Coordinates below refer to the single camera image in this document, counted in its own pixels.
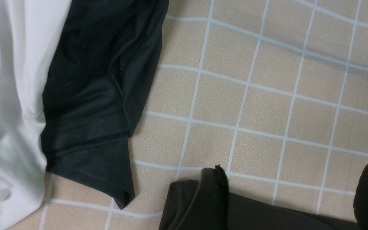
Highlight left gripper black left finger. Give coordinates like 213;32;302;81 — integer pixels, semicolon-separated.
175;165;229;230

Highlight dark gray long-sleeve shirt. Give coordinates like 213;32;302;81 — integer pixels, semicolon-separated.
159;181;359;230

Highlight dark teal crumpled shirt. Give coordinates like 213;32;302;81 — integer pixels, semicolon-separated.
41;0;169;209

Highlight white crumpled shirt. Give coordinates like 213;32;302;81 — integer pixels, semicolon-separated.
0;0;71;230

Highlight beige checkered table mat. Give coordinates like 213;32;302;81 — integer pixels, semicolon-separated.
11;0;368;230

